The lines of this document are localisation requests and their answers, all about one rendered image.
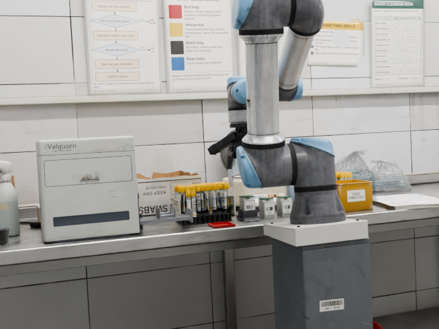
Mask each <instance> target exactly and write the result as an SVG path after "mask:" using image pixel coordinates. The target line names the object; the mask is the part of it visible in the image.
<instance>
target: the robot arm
mask: <svg viewBox="0 0 439 329"><path fill-rule="evenodd" d="M324 17H325V10H324V6H323V1H322V0H233V6H232V26H233V29H236V30H238V36H239V37H240V38H241V39H242V40H243V41H244V43H245V60H246V76H232V77H229V78H228V79H227V100H228V115H229V123H231V124H229V126H230V128H235V132H232V133H231V134H229V135H227V136H226V137H225V138H223V139H221V140H220V141H219V142H217V143H215V144H212V145H211V146H210V147H209V148H208V149H207V150H208V152H209V154H210V155H217V154H219V153H220V152H221V151H222V150H223V149H225V148H226V147H228V146H229V152H228V156H227V173H228V179H229V184H230V186H231V187H232V186H233V180H234V179H233V178H234V177H235V176H239V175H240V177H241V180H242V182H243V184H244V185H245V186H246V187H247V188H249V189H255V188H260V189H262V188H267V187H282V186H290V185H294V192H295V196H294V200H293V205H292V209H291V213H290V223H291V224H293V225H315V224H325V223H337V222H341V221H345V220H346V213H345V210H344V208H343V205H342V203H341V201H340V198H339V196H338V193H337V187H336V171H335V163H334V158H335V155H334V150H333V144H332V142H331V141H330V140H327V139H323V138H307V137H304V138H301V137H298V138H291V139H290V141H289V144H286V143H285V138H284V137H283V136H282V135H281V134H280V124H279V101H287V102H290V101H296V100H299V99H301V97H302V92H303V83H302V80H301V78H300V77H301V73H302V70H303V68H304V64H305V62H306V58H307V57H308V53H309V51H310V47H311V45H312V42H313V39H314V36H315V35H317V34H318V33H319V32H320V30H321V27H322V25H323V21H324ZM284 27H288V30H287V35H286V37H285V41H284V46H283V48H282V52H281V56H280V60H279V62H278V41H279V40H280V39H281V37H282V36H283V35H284Z"/></svg>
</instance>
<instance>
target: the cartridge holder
mask: <svg viewBox="0 0 439 329"><path fill-rule="evenodd" d="M236 218H237V219H239V220H241V221H243V222H245V223H246V222H249V221H260V217H259V216H257V209H255V210H245V211H244V210H240V209H238V215H236Z"/></svg>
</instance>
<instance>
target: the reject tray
mask: <svg viewBox="0 0 439 329"><path fill-rule="evenodd" d="M208 226H210V227H212V228H226V227H235V224H234V223H231V222H228V221H225V222H218V223H209V224H208Z"/></svg>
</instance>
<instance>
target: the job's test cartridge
mask: <svg viewBox="0 0 439 329"><path fill-rule="evenodd" d="M239 201H240V210H244V211H245V210H255V199H254V197H249V198H242V197H239Z"/></svg>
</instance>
